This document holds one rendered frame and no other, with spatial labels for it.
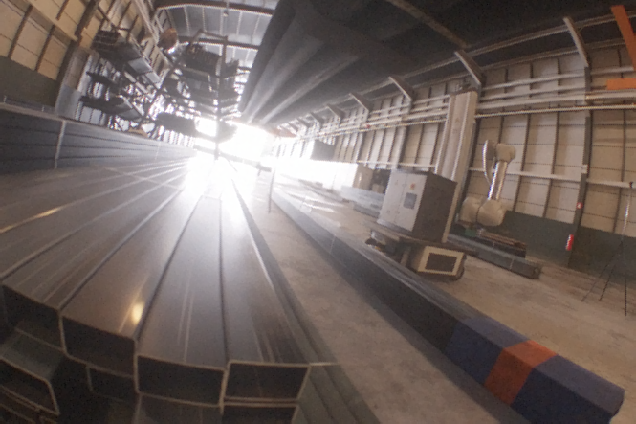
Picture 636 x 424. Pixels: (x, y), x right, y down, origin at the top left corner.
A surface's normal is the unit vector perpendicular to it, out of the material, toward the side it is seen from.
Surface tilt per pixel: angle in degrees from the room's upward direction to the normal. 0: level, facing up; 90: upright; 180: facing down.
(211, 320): 0
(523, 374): 90
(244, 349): 0
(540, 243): 90
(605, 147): 90
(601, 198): 90
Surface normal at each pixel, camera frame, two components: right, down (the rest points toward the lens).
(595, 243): -0.90, -0.25
